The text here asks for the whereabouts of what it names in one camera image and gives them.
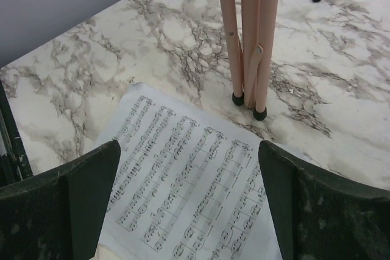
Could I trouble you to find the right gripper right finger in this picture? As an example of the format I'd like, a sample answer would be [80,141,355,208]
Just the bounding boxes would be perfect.
[258,140,389,259]

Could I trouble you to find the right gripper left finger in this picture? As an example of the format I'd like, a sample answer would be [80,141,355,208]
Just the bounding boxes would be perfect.
[1,140,121,259]

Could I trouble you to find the sheet music page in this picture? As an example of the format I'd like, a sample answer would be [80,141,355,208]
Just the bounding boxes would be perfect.
[96,83,282,260]

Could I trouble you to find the pink music stand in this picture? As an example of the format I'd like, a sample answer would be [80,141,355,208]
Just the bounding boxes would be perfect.
[220,0,278,121]

